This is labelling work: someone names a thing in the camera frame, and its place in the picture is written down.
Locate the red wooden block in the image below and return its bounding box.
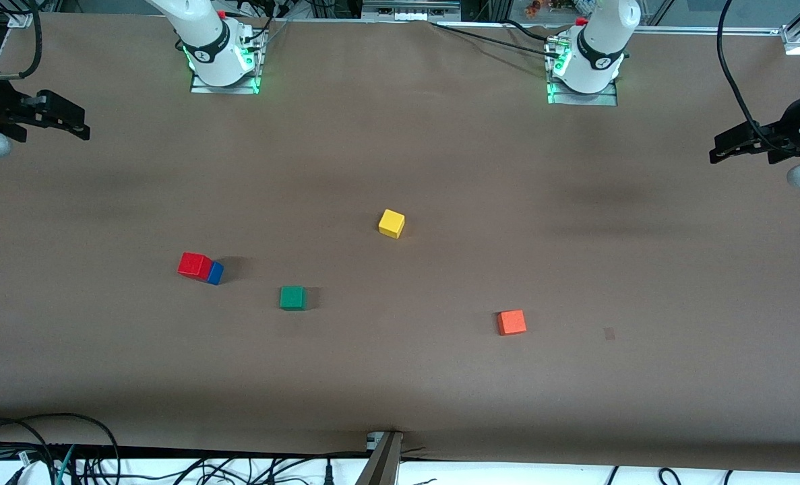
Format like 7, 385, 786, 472
177, 252, 212, 281

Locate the orange wooden block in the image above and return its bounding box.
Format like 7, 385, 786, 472
497, 309, 528, 336

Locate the yellow wooden block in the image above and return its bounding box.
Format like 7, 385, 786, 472
378, 209, 406, 239

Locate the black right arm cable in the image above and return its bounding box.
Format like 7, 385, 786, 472
0, 0, 43, 82

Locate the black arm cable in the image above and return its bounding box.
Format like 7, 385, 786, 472
0, 0, 43, 82
717, 0, 779, 148

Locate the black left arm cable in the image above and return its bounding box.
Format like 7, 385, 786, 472
717, 0, 779, 148

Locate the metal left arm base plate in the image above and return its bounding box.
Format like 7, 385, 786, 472
546, 39, 620, 107

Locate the black base power cable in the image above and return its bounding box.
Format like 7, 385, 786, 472
432, 19, 565, 57

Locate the black looped floor cable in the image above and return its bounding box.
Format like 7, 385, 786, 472
0, 412, 123, 485

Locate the teal floor cable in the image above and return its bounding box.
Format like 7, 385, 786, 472
53, 445, 77, 485

